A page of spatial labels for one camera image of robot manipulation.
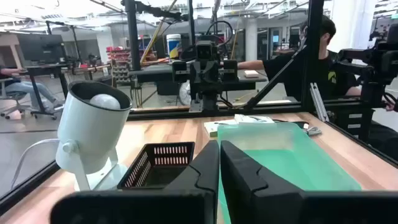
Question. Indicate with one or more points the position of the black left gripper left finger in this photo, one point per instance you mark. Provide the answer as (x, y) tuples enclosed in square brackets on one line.
[(174, 205)]

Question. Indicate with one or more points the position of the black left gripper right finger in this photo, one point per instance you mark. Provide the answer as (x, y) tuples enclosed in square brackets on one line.
[(264, 205)]

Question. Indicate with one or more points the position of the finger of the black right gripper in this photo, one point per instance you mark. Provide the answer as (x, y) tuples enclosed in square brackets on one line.
[(201, 76), (210, 76)]

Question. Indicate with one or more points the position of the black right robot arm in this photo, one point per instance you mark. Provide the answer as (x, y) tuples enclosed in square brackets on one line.
[(203, 104)]

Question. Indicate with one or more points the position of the black mesh bin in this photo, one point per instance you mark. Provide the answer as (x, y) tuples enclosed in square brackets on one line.
[(161, 155)]

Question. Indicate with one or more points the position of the red storage bin shelf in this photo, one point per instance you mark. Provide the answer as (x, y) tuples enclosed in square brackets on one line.
[(118, 54)]

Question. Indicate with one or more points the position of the small white box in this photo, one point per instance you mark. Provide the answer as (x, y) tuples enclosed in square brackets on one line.
[(251, 73)]

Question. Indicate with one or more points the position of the white tub with blue label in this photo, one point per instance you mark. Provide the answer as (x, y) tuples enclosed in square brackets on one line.
[(173, 42)]

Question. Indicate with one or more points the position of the dark grey desk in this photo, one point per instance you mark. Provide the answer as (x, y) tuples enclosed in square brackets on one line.
[(155, 74)]

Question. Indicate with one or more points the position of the pale flat packet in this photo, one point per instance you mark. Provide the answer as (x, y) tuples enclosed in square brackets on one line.
[(213, 127)]

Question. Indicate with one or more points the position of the green translucent tray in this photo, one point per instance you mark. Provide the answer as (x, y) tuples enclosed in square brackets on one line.
[(280, 155)]

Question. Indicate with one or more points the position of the person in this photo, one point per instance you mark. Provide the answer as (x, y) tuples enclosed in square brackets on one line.
[(28, 88), (286, 71)]

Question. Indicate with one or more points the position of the yellow diagonal pole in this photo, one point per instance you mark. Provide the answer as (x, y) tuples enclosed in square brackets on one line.
[(155, 34)]

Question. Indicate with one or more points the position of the black machine assembly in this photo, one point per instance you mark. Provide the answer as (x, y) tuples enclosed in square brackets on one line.
[(373, 77)]

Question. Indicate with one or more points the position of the black standing desk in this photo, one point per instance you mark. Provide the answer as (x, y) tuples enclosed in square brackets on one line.
[(46, 69)]

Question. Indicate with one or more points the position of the black computer monitor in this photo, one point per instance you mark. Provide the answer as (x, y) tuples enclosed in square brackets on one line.
[(40, 48)]

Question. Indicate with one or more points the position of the grey office chair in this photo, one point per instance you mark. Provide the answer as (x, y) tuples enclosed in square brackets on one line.
[(18, 109)]

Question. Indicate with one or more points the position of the silver metal bracket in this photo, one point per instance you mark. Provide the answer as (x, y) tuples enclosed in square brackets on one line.
[(318, 102)]

